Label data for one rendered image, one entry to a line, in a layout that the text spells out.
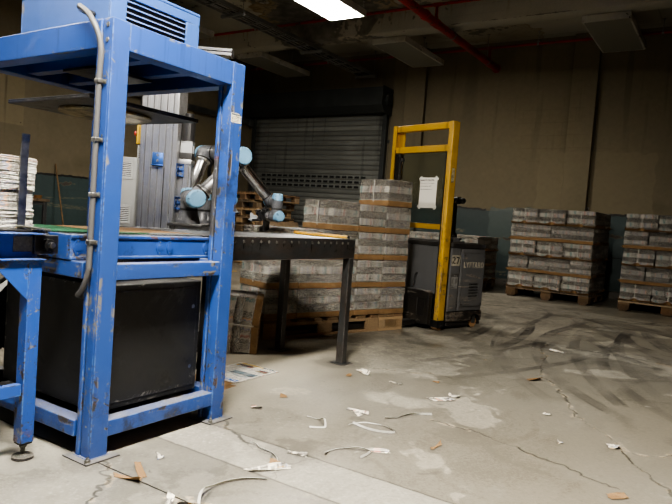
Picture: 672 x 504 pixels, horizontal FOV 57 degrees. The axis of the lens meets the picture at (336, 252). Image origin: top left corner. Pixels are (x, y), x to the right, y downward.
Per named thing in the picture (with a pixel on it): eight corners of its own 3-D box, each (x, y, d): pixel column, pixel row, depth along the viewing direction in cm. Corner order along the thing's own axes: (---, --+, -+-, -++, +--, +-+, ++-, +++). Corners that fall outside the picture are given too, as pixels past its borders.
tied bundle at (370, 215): (330, 229, 531) (332, 202, 529) (356, 230, 549) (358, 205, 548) (359, 232, 501) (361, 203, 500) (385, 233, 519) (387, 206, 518)
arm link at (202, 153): (189, 203, 451) (213, 142, 472) (172, 202, 457) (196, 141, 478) (197, 211, 461) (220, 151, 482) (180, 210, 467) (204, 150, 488)
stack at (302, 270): (235, 330, 480) (242, 223, 475) (349, 323, 554) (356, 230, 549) (262, 340, 450) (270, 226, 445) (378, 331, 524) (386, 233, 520)
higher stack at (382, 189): (348, 323, 553) (359, 179, 547) (372, 321, 572) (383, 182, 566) (377, 331, 524) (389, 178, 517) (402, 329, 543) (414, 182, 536)
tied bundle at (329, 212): (301, 227, 511) (303, 199, 509) (328, 229, 530) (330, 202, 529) (331, 230, 482) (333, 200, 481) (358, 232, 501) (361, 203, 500)
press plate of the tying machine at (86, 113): (118, 128, 303) (118, 121, 303) (198, 125, 273) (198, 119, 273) (7, 106, 257) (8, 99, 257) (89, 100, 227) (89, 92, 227)
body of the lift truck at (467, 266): (390, 317, 609) (397, 236, 604) (428, 314, 643) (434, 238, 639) (444, 330, 555) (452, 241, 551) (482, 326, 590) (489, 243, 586)
